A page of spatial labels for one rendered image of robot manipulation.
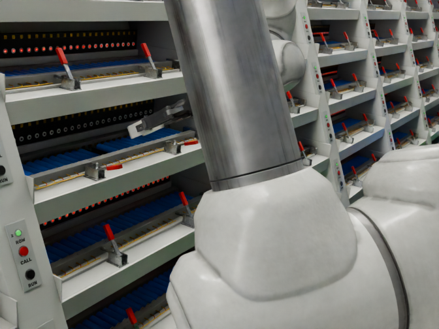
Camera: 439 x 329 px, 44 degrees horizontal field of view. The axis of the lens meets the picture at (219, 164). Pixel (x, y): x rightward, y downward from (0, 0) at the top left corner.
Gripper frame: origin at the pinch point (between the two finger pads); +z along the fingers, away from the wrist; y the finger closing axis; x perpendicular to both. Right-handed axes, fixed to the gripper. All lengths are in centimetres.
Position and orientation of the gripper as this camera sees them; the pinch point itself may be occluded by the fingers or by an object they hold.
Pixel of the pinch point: (145, 126)
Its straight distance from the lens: 126.3
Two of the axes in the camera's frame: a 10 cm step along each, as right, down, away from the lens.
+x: 3.4, 9.4, 0.1
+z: -7.5, 2.6, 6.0
